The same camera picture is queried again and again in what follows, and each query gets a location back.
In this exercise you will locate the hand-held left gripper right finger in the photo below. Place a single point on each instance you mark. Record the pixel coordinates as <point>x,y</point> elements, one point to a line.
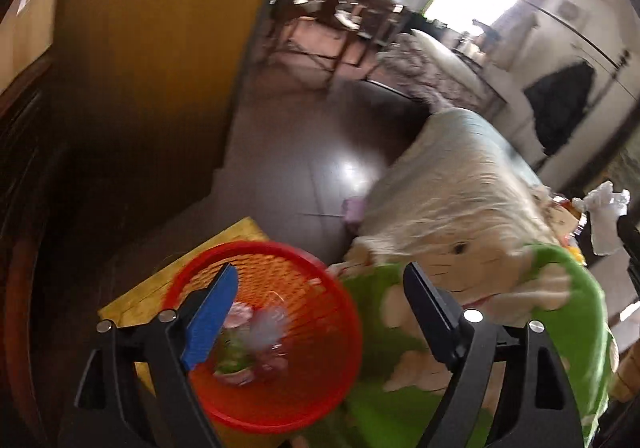
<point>435,323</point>

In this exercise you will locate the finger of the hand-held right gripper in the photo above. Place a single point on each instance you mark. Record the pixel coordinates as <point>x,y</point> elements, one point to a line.
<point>629,243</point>

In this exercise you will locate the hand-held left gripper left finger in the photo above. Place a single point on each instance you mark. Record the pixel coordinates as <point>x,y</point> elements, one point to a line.
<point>210,318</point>

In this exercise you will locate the white tissue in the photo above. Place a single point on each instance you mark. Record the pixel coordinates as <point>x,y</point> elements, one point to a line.
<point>602,213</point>

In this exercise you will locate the red mesh waste basket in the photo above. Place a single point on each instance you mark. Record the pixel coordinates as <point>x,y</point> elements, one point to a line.
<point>320,278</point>

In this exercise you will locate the green snack packet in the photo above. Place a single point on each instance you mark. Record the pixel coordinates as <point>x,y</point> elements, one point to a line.
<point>232,358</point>

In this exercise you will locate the crumpled clear plastic wrapper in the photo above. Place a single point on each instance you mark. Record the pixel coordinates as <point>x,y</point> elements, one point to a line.
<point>270,333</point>

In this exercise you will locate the yellow wooden stool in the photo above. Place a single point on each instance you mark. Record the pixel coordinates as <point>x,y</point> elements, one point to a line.
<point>140,298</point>

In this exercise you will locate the small pink item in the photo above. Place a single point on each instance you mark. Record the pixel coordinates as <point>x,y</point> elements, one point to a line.
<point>354,209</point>

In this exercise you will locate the printed cartoon blanket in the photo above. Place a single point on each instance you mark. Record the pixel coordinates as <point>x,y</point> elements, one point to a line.
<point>475,188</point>

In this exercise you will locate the black hanging coat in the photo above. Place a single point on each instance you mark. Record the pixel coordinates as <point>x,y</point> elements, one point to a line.
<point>560,108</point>

